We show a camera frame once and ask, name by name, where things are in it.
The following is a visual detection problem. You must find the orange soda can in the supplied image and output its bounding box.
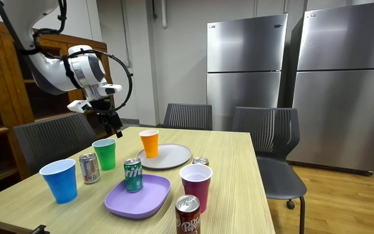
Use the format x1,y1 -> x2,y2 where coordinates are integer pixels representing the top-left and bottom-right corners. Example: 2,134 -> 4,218
192,157 -> 210,167

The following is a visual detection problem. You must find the blue plastic cup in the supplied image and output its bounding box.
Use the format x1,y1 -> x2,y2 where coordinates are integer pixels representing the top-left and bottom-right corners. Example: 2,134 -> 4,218
39,159 -> 78,204

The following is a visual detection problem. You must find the dark red soda can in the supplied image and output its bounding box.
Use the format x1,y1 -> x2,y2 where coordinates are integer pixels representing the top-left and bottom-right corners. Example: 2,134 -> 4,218
175,195 -> 201,234

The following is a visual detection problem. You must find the green plastic cup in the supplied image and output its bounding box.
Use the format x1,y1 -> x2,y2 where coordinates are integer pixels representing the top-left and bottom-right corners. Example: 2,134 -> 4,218
92,138 -> 117,171

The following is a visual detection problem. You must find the grey mesh chair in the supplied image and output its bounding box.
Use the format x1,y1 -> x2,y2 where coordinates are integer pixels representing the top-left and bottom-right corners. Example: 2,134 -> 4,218
163,103 -> 213,131
231,107 -> 308,234
14,112 -> 97,175

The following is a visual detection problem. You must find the row of steel refrigerators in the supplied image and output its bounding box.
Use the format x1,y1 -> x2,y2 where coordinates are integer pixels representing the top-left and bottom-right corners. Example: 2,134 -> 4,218
206,0 -> 374,176

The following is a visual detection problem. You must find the black clamp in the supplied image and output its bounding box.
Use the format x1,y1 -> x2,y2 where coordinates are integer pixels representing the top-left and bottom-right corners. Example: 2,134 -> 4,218
27,224 -> 51,234

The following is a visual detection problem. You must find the grey round plate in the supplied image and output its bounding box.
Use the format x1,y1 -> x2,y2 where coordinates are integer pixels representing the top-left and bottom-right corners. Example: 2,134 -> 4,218
137,143 -> 192,170

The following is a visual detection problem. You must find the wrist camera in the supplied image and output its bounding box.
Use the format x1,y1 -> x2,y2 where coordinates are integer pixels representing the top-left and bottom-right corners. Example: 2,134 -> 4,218
67,100 -> 92,113

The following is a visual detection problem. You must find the silver soda can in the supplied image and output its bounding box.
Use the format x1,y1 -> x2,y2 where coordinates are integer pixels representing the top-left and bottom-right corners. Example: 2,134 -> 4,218
79,153 -> 101,185

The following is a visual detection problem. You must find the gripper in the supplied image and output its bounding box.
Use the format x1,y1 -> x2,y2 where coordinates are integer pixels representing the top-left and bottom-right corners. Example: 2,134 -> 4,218
90,98 -> 123,139

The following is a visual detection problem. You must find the maroon plastic cup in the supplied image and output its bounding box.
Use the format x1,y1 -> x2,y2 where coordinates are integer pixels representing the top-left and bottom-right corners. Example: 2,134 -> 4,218
179,163 -> 213,214

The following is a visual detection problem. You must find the orange plastic cup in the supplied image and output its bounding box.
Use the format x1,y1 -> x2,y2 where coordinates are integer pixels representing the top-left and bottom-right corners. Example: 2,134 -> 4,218
139,129 -> 159,159

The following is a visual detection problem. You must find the purple plastic plate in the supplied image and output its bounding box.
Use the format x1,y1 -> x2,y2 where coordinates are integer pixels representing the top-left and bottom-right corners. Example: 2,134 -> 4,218
104,174 -> 171,219

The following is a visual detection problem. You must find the white wall pipe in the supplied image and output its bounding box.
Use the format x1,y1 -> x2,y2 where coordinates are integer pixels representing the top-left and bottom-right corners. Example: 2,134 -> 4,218
161,0 -> 169,29

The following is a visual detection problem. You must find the green soda can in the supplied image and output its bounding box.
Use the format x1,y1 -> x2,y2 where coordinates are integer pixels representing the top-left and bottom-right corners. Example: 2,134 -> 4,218
124,158 -> 144,193

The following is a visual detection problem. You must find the wooden cabinet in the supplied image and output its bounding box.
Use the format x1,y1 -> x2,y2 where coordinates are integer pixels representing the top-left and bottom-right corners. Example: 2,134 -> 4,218
0,17 -> 115,202

